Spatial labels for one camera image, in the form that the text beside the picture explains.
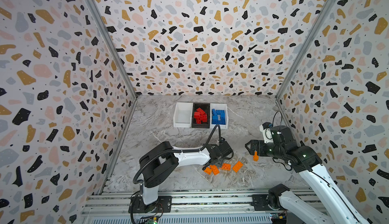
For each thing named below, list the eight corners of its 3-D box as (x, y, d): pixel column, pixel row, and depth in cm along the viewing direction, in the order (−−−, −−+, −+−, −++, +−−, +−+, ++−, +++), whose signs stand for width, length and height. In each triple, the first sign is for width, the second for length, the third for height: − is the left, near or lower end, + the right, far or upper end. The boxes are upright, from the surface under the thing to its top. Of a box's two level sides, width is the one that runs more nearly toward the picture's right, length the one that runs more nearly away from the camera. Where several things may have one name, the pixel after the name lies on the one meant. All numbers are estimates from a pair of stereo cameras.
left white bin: (173, 128, 104) (172, 122, 99) (176, 108, 116) (175, 102, 111) (191, 128, 105) (191, 122, 99) (192, 108, 116) (192, 102, 111)
